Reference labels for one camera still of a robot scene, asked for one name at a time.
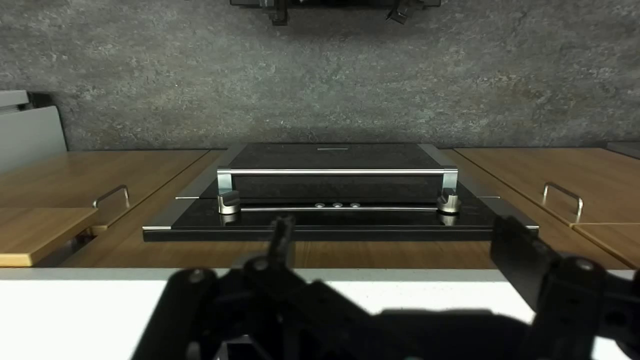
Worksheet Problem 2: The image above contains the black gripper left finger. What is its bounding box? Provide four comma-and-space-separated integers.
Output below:
132, 212, 377, 360

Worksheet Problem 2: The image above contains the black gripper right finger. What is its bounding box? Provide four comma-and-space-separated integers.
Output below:
490, 214, 640, 360

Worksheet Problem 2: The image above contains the black oven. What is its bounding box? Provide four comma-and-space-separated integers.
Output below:
141, 141, 540, 245

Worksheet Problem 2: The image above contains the grey metal panel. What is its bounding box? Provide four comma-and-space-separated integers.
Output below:
0, 88, 70, 177

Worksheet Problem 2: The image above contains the silver cabinet door handle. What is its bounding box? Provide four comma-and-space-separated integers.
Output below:
91, 185, 134, 211
540, 182, 586, 226

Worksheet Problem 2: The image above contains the silver oven handle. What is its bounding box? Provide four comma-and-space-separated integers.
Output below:
215, 166, 463, 202

